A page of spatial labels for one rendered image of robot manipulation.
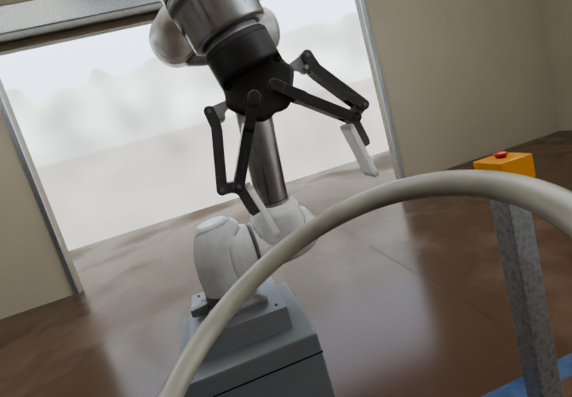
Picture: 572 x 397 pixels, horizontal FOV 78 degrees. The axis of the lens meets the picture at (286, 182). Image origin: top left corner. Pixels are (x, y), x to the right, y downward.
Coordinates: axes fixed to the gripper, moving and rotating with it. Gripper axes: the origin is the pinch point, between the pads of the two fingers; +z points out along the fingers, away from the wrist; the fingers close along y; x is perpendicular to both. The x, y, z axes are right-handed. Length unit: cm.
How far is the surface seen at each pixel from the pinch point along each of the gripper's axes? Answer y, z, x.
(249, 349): 30, 42, -52
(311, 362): 17, 54, -48
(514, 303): -51, 88, -59
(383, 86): -241, 48, -463
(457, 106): -341, 137, -472
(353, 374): 11, 132, -125
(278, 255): 8.3, 7.7, -10.9
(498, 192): -13.4, 5.7, 11.1
